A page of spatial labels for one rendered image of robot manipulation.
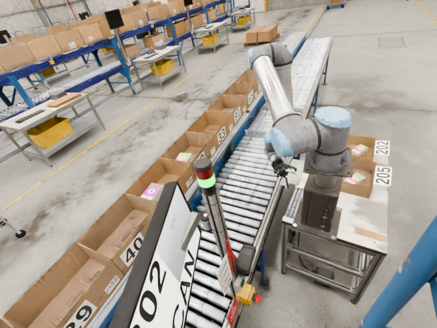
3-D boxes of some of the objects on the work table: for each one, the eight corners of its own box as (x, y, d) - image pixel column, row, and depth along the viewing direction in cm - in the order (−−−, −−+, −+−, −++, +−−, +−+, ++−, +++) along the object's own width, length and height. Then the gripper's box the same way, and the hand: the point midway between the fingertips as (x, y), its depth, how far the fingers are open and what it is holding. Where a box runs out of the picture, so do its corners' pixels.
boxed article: (364, 181, 164) (365, 177, 161) (351, 189, 160) (352, 185, 158) (356, 176, 169) (357, 172, 167) (343, 183, 165) (344, 179, 163)
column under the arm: (341, 209, 149) (352, 172, 129) (335, 241, 133) (346, 205, 112) (301, 198, 161) (305, 163, 141) (291, 227, 145) (293, 191, 124)
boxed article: (367, 150, 188) (369, 147, 185) (357, 157, 183) (358, 153, 181) (359, 147, 193) (360, 144, 190) (349, 153, 188) (350, 150, 186)
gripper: (267, 172, 170) (278, 192, 157) (276, 152, 157) (289, 172, 143) (277, 171, 173) (289, 191, 159) (287, 151, 160) (300, 172, 146)
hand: (292, 182), depth 152 cm, fingers open, 14 cm apart
